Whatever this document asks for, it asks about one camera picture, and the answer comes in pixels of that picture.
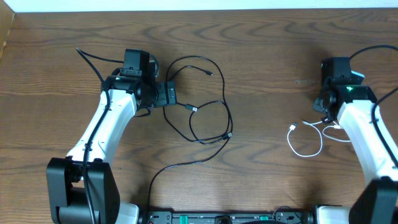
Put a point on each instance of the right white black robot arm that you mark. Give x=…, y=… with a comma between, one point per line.
x=356, y=109

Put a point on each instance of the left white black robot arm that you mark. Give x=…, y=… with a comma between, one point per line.
x=81, y=186

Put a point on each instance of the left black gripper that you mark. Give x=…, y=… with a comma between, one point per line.
x=163, y=99

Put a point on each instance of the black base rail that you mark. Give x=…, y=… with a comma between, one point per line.
x=283, y=214

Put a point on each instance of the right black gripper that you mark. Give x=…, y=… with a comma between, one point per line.
x=316, y=106

